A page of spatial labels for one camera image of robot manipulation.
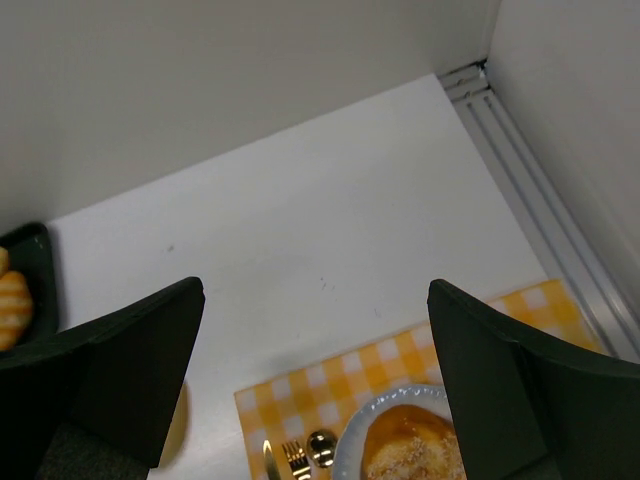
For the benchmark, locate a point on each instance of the sugared orange round cake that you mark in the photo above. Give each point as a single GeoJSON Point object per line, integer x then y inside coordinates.
{"type": "Point", "coordinates": [410, 442]}

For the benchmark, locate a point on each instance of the orange ring donut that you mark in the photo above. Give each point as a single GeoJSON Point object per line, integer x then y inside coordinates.
{"type": "Point", "coordinates": [178, 429]}

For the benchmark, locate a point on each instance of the black baking tray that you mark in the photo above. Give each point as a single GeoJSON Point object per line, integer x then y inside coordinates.
{"type": "Point", "coordinates": [31, 253]}

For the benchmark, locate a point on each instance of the black handled knife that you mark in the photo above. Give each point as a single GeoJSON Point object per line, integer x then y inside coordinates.
{"type": "Point", "coordinates": [270, 463]}

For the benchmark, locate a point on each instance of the gold spoon black handle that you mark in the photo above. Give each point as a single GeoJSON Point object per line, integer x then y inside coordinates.
{"type": "Point", "coordinates": [321, 447]}

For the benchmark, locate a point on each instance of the black handled fork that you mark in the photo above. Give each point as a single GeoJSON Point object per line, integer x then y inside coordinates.
{"type": "Point", "coordinates": [297, 460]}

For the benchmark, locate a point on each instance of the aluminium right rail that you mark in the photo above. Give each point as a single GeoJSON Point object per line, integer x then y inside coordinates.
{"type": "Point", "coordinates": [552, 232]}

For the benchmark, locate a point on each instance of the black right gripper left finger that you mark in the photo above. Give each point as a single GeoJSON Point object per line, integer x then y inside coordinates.
{"type": "Point", "coordinates": [96, 401]}

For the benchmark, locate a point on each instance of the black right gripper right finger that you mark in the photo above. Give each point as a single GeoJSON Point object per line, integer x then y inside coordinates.
{"type": "Point", "coordinates": [527, 405]}

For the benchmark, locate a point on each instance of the long flat pastry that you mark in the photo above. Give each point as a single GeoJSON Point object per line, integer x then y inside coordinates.
{"type": "Point", "coordinates": [4, 261]}

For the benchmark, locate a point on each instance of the striped bread roll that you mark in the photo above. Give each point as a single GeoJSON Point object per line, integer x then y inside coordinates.
{"type": "Point", "coordinates": [16, 309]}

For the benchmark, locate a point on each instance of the white plate blue rim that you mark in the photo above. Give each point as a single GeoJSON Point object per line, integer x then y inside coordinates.
{"type": "Point", "coordinates": [350, 446]}

